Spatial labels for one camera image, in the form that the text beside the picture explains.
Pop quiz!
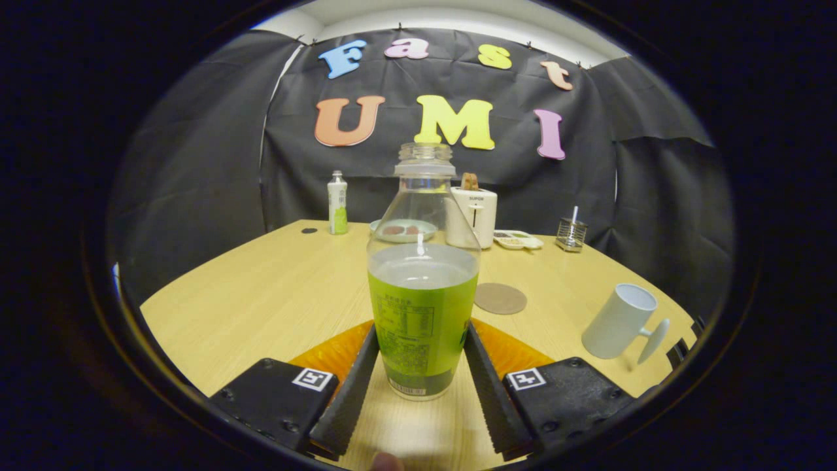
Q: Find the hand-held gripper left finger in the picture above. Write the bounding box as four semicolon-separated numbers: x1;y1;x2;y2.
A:
208;319;381;459

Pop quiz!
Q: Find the clear juice bottle green label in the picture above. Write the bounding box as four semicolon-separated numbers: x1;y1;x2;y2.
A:
366;143;481;401

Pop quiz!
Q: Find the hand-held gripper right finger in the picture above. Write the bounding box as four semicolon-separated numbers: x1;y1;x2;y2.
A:
462;318;636;461

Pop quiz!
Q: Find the small white and green bottle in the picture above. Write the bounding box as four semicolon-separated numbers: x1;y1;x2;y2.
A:
327;171;349;236

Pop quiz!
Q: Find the black clamp on table edge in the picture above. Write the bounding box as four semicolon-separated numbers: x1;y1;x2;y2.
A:
667;317;706;367

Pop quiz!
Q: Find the wooden table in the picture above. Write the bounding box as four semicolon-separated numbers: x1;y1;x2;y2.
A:
141;219;697;471

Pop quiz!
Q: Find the white divided snack tray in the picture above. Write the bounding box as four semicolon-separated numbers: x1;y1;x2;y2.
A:
493;230;544;251

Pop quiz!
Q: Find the round brown coaster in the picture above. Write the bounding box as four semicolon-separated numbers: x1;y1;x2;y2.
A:
474;283;528;315

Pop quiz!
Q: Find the pale green plate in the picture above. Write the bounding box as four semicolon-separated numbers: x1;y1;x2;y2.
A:
369;218;437;244

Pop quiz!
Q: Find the white toaster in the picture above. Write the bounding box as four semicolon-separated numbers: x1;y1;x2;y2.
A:
445;186;498;250

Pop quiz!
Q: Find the white cup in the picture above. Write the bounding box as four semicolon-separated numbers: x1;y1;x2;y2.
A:
581;283;671;365

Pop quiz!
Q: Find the wire mesh holder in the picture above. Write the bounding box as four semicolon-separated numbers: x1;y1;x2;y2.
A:
556;218;589;253

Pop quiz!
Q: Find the black backdrop cloth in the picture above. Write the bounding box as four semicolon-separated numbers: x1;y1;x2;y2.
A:
108;27;736;315

